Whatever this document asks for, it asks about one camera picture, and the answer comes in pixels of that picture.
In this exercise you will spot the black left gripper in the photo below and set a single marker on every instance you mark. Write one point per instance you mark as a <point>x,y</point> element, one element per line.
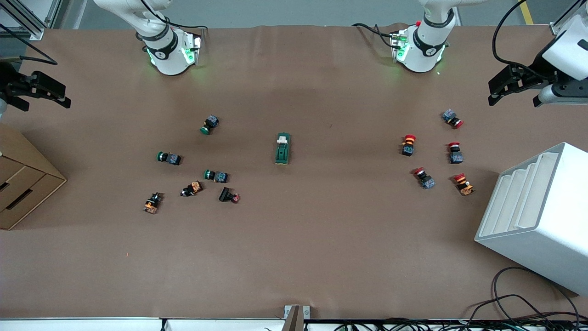
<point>536,75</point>

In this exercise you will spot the black push button orange block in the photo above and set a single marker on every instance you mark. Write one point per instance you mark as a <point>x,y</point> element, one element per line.
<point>152,202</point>
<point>191,189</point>

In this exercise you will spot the black push button red cap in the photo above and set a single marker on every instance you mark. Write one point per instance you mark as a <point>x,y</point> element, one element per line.
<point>228,195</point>

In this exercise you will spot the red mushroom button orange block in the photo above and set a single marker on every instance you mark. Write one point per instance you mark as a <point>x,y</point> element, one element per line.
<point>464,184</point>

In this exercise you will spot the metal table edge bracket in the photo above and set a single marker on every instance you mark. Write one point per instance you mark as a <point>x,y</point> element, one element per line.
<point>296,317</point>

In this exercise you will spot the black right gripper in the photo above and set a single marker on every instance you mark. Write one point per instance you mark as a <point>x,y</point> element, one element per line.
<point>10,83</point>

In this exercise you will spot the brown paper table cover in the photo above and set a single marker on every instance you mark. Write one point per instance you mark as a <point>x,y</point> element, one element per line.
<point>321,230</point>

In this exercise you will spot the white table edge rail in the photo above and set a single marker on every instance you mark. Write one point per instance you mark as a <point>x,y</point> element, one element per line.
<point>92,325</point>

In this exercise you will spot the red mushroom button blue block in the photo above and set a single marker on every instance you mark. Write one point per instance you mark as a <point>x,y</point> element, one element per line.
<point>455,153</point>
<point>424,178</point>
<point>452,118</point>

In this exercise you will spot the aluminium frame profile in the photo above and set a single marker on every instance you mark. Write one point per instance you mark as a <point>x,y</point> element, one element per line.
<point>562,20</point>
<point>27,23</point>

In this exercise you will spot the brown cardboard box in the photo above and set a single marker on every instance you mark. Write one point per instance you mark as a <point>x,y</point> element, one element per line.
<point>23,184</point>

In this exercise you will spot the green push button blue block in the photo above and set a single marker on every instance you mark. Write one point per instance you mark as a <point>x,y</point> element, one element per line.
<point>210,124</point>
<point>216,175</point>
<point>169,158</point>

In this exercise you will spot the white stepped rack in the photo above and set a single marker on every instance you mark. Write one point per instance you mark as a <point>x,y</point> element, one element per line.
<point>542,239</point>

